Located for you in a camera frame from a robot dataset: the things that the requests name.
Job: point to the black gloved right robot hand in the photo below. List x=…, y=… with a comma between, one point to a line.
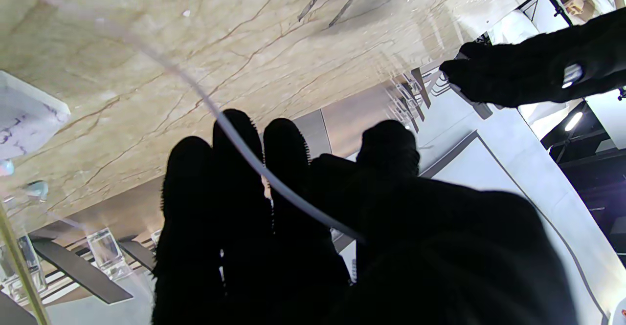
x=415, y=256

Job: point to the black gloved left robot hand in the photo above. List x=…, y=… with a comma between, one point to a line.
x=528, y=71

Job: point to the gold rack with marble base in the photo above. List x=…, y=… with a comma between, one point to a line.
x=24, y=115

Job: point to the dark upright desk panel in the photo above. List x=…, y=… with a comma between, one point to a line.
x=83, y=273
x=139, y=254
x=14, y=313
x=481, y=110
x=421, y=88

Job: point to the clear acrylic name plate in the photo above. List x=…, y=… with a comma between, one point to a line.
x=22, y=271
x=107, y=254

